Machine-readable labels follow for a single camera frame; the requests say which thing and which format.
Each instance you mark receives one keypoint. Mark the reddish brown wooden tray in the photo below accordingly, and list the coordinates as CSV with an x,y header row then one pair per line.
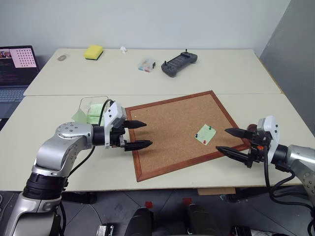
x,y
252,127

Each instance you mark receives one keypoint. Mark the grey oval disc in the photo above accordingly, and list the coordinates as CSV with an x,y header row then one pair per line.
x,y
63,57

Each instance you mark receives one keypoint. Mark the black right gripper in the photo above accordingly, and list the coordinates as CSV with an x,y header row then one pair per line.
x,y
259,147

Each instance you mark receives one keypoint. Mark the small white crumpled object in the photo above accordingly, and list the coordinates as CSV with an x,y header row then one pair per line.
x,y
123,49

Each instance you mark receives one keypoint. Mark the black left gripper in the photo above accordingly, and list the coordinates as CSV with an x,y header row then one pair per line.
x,y
117,137

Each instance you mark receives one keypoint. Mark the small clear pin box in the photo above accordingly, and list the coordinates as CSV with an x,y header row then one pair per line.
x,y
146,65

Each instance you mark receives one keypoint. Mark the open laptop computer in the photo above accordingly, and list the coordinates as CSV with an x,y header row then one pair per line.
x,y
17,73

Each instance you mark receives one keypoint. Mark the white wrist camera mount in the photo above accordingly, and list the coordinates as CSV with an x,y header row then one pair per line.
x,y
272,132
113,111

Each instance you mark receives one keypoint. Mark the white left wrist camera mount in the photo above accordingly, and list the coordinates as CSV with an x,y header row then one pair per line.
x,y
113,111

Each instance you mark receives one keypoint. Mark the dark grey remote controller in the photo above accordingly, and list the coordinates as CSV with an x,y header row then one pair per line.
x,y
178,63

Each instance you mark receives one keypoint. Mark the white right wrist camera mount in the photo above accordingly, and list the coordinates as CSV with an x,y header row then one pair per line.
x,y
272,132

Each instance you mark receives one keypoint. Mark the wood-framed cork board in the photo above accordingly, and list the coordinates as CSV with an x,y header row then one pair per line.
x,y
172,137

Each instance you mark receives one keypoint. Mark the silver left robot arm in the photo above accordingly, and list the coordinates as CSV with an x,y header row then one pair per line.
x,y
61,147

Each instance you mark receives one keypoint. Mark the clear plastic container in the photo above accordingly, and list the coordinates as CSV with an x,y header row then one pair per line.
x,y
85,102

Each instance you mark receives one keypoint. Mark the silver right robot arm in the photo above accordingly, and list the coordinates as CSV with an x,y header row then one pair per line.
x,y
300,159

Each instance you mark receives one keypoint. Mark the small black box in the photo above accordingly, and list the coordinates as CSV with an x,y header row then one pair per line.
x,y
106,229

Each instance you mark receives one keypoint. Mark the light green paper note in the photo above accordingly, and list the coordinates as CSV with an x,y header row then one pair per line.
x,y
206,135

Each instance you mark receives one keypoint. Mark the dark rounded shape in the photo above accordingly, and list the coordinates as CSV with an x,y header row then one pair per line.
x,y
141,221
203,221

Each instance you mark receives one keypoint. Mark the yellow green sponge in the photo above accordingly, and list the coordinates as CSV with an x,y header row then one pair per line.
x,y
93,52

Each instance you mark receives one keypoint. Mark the brown cardboard piece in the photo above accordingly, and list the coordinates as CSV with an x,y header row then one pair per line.
x,y
216,191

